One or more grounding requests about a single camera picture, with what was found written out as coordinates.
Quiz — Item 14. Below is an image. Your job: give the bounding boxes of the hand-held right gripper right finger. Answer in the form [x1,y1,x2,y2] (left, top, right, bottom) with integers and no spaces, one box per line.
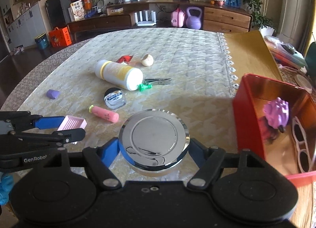
[186,138,266,190]

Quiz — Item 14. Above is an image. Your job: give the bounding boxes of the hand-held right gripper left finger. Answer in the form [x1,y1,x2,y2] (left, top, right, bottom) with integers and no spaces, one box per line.
[43,137,122,190]

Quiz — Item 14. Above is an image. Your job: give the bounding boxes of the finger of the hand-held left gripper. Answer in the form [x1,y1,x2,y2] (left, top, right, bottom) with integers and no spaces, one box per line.
[0,111,66,130]
[0,128,86,173]

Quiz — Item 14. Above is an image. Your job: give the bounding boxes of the pink plastic tray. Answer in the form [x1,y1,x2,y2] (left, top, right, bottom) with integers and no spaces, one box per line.
[57,115,87,144]

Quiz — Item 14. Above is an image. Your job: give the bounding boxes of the round silver tin lid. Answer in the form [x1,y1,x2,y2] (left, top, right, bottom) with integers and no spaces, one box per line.
[118,110,190,177]

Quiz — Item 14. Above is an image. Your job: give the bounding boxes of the red tin box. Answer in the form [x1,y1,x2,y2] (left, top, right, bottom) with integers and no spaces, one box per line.
[232,73,316,189]

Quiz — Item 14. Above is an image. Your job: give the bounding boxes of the red candy wrapper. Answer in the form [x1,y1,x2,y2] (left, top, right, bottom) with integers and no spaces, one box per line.
[117,54,134,65]

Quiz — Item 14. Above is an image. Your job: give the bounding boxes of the person's left hand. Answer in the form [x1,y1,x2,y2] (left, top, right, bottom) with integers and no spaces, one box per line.
[0,172,14,206]

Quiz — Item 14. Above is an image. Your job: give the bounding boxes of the purple eraser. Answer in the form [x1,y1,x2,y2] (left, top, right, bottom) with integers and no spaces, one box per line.
[46,89,61,99]

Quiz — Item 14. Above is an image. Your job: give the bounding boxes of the pink lip balm tube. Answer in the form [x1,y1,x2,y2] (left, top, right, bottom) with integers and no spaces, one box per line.
[89,105,119,123]

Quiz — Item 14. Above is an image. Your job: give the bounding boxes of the grey speckled table cover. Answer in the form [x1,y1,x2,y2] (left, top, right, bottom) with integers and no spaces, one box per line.
[0,39,95,112]

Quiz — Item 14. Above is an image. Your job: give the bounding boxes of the small glass jar black lid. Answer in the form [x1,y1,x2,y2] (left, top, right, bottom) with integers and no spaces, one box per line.
[104,87,126,109]

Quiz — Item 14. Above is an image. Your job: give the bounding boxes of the white bottle with yellow label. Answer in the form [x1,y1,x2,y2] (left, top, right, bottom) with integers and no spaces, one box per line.
[94,59,144,91]

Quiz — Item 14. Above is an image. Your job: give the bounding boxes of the teal bucket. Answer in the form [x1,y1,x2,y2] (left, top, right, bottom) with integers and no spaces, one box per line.
[35,33,50,50]

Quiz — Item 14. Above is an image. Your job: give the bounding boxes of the metal nail clipper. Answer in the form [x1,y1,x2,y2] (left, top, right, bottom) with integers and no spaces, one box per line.
[144,78,173,86]

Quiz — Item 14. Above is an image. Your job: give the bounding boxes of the orange gift box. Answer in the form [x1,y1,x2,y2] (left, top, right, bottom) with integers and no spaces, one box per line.
[49,27,72,47]

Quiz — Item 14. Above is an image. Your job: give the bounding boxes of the purple spiky toy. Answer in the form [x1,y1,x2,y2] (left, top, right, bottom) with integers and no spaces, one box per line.
[262,97,290,130]

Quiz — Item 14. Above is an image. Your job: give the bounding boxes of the pink sunglasses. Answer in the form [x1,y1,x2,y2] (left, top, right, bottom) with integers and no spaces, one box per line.
[291,116,312,173]

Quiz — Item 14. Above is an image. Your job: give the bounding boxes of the black mini fridge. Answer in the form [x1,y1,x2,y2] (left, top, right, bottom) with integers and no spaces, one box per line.
[45,0,77,29]

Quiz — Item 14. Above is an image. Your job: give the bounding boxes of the white printed snack box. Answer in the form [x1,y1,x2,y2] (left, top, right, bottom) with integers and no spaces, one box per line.
[70,1,86,21]

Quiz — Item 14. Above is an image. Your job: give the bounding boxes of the round beige coaster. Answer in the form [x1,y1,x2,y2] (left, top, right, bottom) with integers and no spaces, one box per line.
[294,74,313,93]

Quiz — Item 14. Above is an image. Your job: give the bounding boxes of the beige flat box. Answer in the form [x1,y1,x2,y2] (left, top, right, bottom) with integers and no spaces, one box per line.
[107,7,124,16]

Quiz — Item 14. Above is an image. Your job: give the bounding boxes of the purple kettlebell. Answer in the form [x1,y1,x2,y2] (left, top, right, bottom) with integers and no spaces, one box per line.
[186,7,204,30]

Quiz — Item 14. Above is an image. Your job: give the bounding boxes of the stack of flat packets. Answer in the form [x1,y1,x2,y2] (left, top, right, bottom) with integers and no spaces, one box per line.
[264,36,309,70]

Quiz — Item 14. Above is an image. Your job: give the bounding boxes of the white router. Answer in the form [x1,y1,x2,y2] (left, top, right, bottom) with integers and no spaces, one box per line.
[134,11,158,26]

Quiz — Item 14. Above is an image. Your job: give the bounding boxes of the small pink suitcase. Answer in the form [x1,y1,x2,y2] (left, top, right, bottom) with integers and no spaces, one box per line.
[171,9,186,27]

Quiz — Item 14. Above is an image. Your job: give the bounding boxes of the wooden sideboard cabinet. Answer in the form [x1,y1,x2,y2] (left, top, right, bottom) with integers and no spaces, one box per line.
[67,0,252,43]

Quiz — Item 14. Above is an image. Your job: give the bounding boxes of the white plant pot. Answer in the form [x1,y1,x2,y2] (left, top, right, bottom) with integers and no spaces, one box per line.
[258,26,275,36]

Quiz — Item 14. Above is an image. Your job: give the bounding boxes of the tall green houseplant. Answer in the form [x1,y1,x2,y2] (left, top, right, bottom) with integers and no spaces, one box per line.
[237,0,274,29]

